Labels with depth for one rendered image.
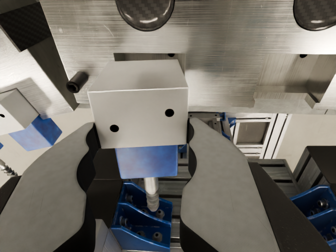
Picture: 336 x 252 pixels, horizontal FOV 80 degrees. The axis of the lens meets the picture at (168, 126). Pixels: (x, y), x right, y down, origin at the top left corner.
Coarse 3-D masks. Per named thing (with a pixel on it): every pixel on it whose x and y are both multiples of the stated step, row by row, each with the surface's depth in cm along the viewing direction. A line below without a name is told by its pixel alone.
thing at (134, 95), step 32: (128, 64) 13; (160, 64) 13; (96, 96) 10; (128, 96) 10; (160, 96) 10; (96, 128) 11; (128, 128) 11; (160, 128) 11; (128, 160) 14; (160, 160) 14
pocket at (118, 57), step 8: (120, 56) 17; (128, 56) 18; (136, 56) 18; (144, 56) 18; (152, 56) 18; (160, 56) 17; (168, 56) 17; (176, 56) 17; (184, 56) 17; (184, 64) 18; (184, 72) 18
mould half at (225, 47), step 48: (48, 0) 13; (96, 0) 13; (192, 0) 12; (240, 0) 12; (288, 0) 12; (96, 48) 15; (144, 48) 14; (192, 48) 14; (240, 48) 14; (288, 48) 14; (192, 96) 17; (240, 96) 16
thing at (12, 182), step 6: (12, 180) 7; (18, 180) 8; (6, 186) 7; (12, 186) 7; (0, 192) 7; (6, 192) 7; (0, 198) 7; (6, 198) 7; (0, 204) 7; (0, 210) 6
